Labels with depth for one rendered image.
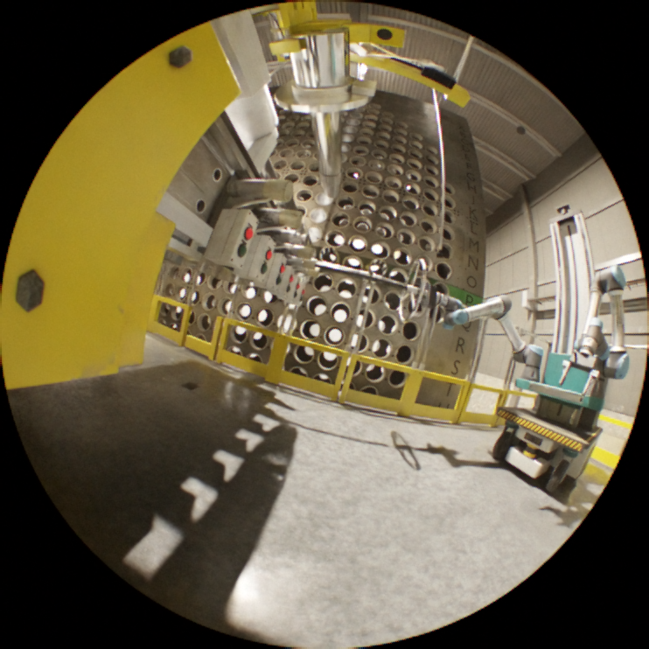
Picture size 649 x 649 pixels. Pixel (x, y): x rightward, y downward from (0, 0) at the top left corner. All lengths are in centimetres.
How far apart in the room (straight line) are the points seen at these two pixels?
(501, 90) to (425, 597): 1007
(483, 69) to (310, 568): 979
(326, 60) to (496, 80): 887
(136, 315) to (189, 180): 42
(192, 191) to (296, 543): 89
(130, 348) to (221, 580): 47
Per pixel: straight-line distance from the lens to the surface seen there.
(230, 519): 62
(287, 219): 74
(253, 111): 101
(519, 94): 990
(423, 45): 899
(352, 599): 58
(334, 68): 90
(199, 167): 60
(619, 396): 726
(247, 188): 65
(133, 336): 22
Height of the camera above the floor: 52
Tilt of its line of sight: 1 degrees up
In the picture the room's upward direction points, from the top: 15 degrees clockwise
